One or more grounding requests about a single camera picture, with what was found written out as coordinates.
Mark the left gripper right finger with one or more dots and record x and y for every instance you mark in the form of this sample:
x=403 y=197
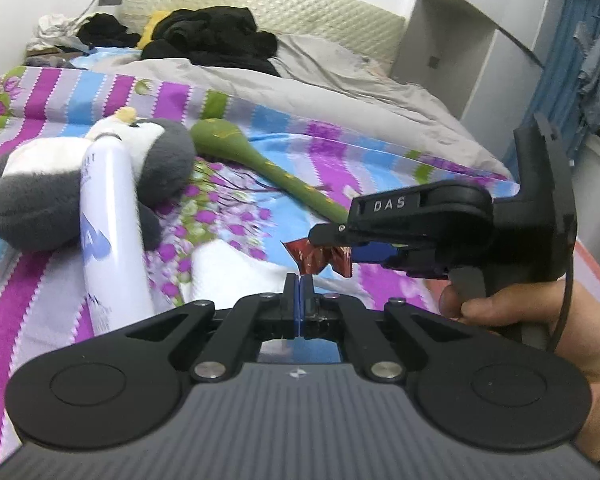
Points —
x=344 y=320

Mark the small black clothes heap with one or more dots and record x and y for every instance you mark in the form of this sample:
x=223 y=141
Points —
x=104 y=30

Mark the cream quilted headboard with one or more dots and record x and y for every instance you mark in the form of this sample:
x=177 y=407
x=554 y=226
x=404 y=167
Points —
x=355 y=24

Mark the white spray can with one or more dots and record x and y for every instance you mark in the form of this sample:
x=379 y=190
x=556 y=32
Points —
x=117 y=289

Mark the hanging denim garment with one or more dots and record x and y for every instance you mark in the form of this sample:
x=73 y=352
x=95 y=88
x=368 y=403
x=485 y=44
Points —
x=589 y=76

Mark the grey wardrobe cabinet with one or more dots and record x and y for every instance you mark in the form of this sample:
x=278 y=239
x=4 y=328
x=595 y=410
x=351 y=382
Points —
x=482 y=58

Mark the grey duvet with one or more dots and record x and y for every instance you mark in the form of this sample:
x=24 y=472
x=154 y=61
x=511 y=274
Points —
x=319 y=79

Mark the striped colourful blanket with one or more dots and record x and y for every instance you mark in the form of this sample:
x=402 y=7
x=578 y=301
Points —
x=225 y=236

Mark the pink cardboard box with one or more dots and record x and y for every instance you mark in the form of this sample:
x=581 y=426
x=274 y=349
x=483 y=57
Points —
x=586 y=270

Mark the green plush massage hammer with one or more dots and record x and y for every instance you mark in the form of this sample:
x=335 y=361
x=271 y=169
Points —
x=221 y=139

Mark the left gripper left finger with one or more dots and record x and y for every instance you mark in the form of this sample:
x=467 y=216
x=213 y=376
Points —
x=241 y=330

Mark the dark red candy wrapper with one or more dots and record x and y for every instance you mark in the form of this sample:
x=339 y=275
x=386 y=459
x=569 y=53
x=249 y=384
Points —
x=312 y=260

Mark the yellow pillow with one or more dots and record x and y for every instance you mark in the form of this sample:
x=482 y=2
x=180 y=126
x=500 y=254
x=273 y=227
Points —
x=150 y=26

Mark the black clothes pile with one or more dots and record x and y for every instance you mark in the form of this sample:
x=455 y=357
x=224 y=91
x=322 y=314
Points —
x=221 y=36

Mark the blue curtain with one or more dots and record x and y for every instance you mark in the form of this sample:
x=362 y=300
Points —
x=557 y=94

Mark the penguin plush toy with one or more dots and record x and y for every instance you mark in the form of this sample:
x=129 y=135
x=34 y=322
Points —
x=54 y=191

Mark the white crumpled cloth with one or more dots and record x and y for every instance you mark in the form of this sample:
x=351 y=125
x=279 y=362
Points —
x=57 y=31

